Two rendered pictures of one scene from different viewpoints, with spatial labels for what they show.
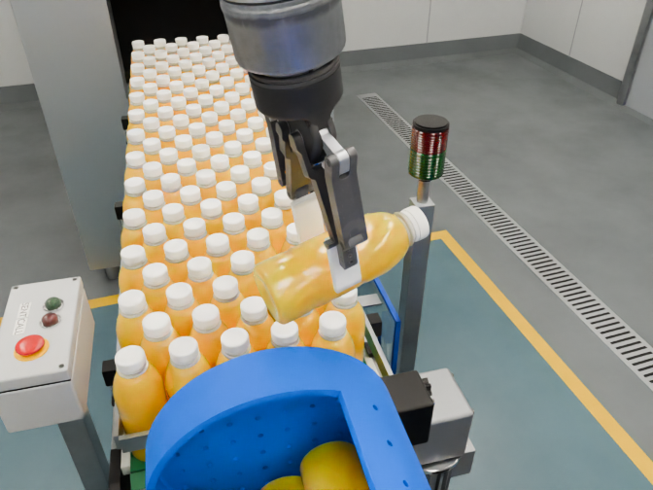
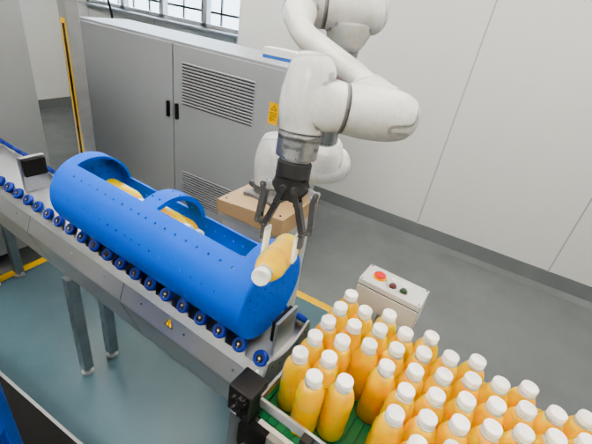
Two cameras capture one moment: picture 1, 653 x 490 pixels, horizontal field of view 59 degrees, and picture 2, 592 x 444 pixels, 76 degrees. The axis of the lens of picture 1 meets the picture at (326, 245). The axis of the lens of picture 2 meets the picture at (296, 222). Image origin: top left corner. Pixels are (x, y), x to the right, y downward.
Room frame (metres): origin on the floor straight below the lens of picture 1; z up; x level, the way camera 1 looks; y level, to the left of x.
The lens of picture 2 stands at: (1.00, -0.51, 1.80)
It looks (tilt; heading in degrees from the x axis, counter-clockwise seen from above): 30 degrees down; 133
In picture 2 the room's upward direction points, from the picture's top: 10 degrees clockwise
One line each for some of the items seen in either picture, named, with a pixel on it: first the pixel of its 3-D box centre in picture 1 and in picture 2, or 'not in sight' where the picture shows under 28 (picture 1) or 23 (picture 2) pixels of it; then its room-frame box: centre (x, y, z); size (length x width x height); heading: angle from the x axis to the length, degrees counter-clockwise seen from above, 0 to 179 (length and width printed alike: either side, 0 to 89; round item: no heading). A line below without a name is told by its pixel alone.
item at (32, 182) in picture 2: not in sight; (34, 173); (-0.82, -0.26, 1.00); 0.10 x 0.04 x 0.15; 104
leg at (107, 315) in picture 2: not in sight; (107, 313); (-0.56, -0.12, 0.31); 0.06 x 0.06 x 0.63; 14
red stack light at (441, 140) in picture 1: (429, 136); not in sight; (0.93, -0.18, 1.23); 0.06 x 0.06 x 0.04
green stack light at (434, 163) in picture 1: (427, 159); not in sight; (0.93, -0.18, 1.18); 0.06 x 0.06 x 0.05
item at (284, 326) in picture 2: not in sight; (282, 329); (0.47, 0.07, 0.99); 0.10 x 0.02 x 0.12; 104
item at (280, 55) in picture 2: not in sight; (282, 55); (-1.09, 1.32, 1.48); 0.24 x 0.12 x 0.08; 26
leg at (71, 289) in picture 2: not in sight; (79, 328); (-0.53, -0.25, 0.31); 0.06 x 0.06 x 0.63; 14
